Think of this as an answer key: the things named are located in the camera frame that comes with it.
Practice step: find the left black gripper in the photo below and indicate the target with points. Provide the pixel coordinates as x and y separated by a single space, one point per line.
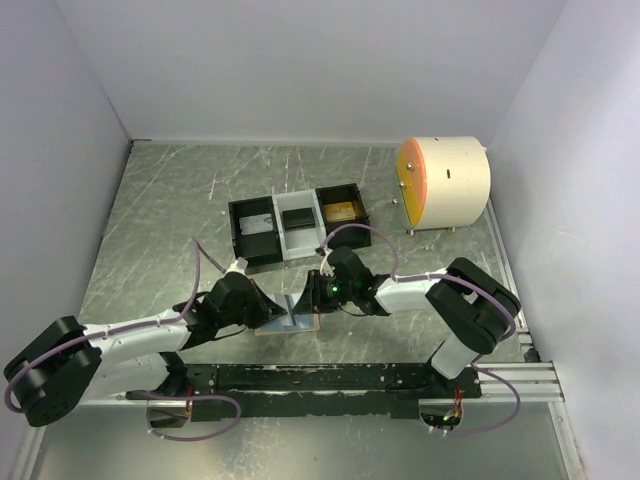
266 310

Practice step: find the cream drum with orange face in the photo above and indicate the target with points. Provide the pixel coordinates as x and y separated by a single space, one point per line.
444 182

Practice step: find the three-compartment black white tray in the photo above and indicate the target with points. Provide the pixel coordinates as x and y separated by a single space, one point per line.
269 250

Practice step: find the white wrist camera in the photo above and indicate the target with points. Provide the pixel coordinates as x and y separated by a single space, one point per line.
239 266
325 268

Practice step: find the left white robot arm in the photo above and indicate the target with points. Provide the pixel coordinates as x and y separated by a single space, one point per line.
70 363

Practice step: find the gold card in tray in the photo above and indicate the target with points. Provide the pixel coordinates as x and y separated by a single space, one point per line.
337 212

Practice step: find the silver card in tray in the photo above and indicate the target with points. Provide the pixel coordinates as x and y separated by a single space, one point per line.
256 224

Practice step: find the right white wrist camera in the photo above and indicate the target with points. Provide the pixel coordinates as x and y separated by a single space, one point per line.
325 268

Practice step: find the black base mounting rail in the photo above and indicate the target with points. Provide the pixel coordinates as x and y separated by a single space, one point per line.
393 389

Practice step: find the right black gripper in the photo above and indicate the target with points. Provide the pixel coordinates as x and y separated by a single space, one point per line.
312 300

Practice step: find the tan leather card holder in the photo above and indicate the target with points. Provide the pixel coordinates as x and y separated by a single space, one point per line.
306 323

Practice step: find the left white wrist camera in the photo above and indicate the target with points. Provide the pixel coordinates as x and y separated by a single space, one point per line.
239 266

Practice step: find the black card in tray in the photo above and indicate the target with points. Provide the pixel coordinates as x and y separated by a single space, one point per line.
296 219

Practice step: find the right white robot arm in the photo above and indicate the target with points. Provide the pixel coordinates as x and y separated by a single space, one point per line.
478 310

